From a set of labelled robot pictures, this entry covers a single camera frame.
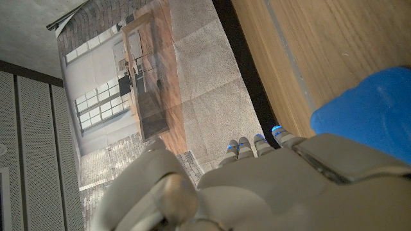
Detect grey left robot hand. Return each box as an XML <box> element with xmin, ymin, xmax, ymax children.
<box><xmin>91</xmin><ymin>124</ymin><xmax>411</xmax><ymax>231</ymax></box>

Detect blue block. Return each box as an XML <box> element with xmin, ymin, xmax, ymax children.
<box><xmin>310</xmin><ymin>66</ymin><xmax>411</xmax><ymax>166</ymax></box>

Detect printed room backdrop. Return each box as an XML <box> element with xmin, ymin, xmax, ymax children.
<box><xmin>56</xmin><ymin>0</ymin><xmax>277</xmax><ymax>231</ymax></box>

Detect backdrop crossbar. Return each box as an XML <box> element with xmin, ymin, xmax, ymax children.
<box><xmin>46</xmin><ymin>1</ymin><xmax>87</xmax><ymax>32</ymax></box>

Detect perforated wall panel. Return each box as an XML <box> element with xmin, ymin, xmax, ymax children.
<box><xmin>0</xmin><ymin>59</ymin><xmax>86</xmax><ymax>231</ymax></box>

